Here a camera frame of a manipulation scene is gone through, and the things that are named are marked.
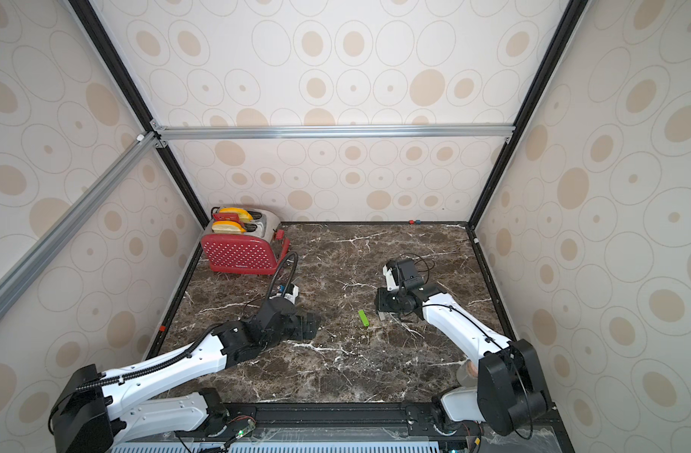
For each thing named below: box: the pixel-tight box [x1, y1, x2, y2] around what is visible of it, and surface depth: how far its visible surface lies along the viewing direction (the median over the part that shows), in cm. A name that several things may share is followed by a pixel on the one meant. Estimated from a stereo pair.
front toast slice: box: [211, 219, 247, 235], surface depth 93 cm
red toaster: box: [201, 205, 291, 275], surface depth 97 cm
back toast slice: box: [219, 206, 254, 223], surface depth 96 cm
